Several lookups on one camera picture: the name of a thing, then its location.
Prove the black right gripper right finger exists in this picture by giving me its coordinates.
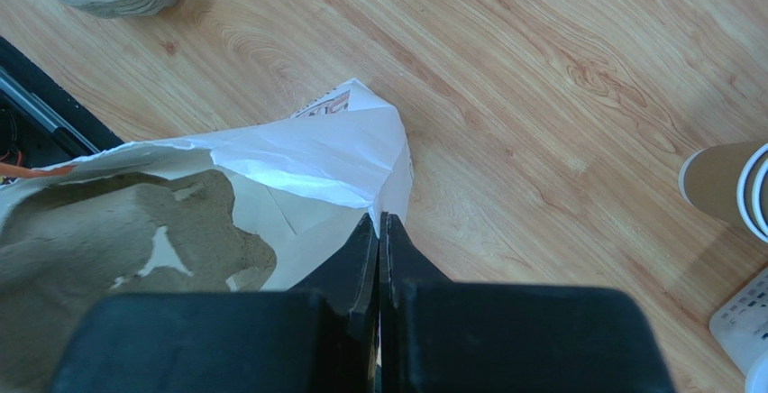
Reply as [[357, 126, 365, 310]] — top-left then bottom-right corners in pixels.
[[379, 214, 674, 392]]

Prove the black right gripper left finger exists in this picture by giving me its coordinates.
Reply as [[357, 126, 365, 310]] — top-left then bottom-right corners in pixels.
[[50, 215, 379, 392]]

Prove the white paper takeout bag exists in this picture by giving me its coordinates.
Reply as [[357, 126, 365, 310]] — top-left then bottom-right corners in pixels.
[[1, 79, 413, 291]]

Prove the cardboard cup carrier single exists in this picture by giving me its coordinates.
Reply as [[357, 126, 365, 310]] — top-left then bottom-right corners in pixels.
[[1, 169, 277, 392]]

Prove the white plastic laundry basket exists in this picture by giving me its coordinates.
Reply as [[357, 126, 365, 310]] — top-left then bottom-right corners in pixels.
[[709, 269, 767, 393]]

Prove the stack of paper cups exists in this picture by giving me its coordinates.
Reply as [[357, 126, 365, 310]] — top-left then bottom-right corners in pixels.
[[678, 141, 767, 242]]

